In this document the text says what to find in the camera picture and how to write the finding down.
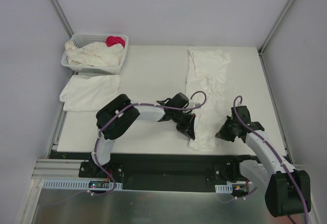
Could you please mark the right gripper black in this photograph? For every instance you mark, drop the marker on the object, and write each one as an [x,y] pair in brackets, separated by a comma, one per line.
[228,129]

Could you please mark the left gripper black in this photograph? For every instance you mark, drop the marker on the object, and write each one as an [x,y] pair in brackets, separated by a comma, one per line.
[185,123]

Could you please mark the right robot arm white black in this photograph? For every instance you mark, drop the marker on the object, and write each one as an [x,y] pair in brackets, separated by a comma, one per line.
[287,190]

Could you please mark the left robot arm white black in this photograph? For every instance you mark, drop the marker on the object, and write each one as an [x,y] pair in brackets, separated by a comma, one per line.
[117,117]

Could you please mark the folded white t shirt stack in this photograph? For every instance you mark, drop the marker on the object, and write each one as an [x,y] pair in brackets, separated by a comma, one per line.
[89,93]

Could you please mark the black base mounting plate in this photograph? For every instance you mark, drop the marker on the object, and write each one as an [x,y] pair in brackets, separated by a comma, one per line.
[159,172]

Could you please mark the cream clothes in basket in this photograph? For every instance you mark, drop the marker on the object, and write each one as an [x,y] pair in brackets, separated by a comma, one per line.
[94,54]

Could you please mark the red garment in basket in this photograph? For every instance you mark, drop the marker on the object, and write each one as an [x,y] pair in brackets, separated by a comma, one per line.
[113,40]

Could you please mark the white plastic laundry basket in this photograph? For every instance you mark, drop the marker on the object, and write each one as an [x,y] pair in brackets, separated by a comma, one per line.
[82,39]

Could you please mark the right white cable duct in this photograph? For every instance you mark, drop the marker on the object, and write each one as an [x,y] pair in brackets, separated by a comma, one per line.
[224,189]

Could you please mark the white cable duct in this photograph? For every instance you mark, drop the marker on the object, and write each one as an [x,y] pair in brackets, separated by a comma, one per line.
[81,185]
[224,189]

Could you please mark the aluminium rail front right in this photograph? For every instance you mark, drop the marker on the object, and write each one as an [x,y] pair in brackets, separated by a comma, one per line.
[299,169]

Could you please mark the aluminium rail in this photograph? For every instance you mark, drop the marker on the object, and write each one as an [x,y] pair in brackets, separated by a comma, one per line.
[56,168]
[299,169]

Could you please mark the aluminium rail front left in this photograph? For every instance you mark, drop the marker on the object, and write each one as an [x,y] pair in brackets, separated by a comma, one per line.
[56,168]

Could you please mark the left white cable duct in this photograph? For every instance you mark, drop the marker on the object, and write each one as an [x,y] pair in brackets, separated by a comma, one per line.
[81,185]

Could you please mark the right aluminium frame post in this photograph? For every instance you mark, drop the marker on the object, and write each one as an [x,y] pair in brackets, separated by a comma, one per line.
[277,24]

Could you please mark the aluminium frame post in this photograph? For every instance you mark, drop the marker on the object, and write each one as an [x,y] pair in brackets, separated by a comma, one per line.
[277,24]
[62,18]

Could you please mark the left aluminium frame post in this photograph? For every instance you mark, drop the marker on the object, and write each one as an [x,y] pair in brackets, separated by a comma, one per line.
[62,18]

